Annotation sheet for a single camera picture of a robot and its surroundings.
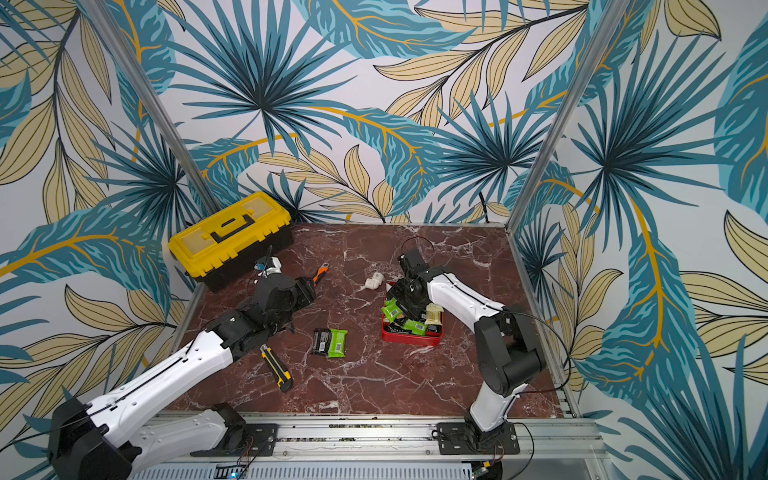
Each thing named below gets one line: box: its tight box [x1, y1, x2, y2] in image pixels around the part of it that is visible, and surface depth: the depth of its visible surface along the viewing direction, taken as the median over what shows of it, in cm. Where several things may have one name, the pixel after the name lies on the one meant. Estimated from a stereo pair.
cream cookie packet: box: [424, 302, 444, 326], surface depth 92 cm
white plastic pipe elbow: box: [365, 272, 384, 290], surface depth 102 cm
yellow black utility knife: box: [260, 344, 294, 393], surface depth 85 cm
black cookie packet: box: [313, 328, 332, 356], surface depth 90 cm
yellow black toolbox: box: [168, 191, 294, 293], surface depth 97 cm
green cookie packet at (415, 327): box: [402, 319, 428, 336], surface depth 92 cm
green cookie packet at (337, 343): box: [327, 328, 349, 358], surface depth 90 cm
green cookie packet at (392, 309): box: [382, 297, 403, 323], surface depth 91 cm
